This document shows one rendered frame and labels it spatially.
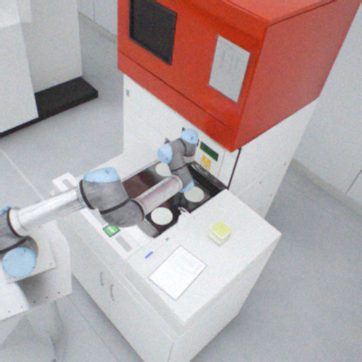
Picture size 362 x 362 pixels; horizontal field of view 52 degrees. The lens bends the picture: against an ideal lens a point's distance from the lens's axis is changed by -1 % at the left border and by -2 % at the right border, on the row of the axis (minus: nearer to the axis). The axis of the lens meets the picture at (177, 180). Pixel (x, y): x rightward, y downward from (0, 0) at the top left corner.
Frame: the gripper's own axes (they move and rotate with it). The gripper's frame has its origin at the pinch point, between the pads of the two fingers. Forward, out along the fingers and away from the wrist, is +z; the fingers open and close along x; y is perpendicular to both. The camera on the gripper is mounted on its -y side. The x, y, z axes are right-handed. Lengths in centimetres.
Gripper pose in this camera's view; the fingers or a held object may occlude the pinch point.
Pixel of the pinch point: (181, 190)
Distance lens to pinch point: 187.4
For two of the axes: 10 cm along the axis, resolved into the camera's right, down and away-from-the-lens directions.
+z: -1.1, 6.7, 7.4
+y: -1.3, -7.4, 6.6
